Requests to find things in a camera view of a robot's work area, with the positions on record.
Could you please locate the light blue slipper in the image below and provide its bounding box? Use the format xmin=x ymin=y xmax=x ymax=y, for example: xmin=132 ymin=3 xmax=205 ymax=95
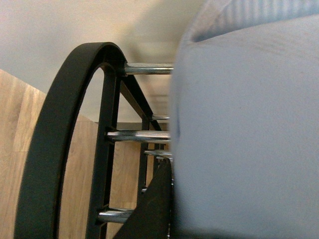
xmin=169 ymin=0 xmax=319 ymax=239

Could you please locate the black metal shoe rack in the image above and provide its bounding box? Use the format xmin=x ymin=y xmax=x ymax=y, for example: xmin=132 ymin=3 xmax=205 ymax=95
xmin=13 ymin=42 xmax=173 ymax=239

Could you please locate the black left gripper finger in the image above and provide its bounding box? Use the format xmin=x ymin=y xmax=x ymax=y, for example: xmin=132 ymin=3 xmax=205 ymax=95
xmin=114 ymin=158 xmax=172 ymax=239

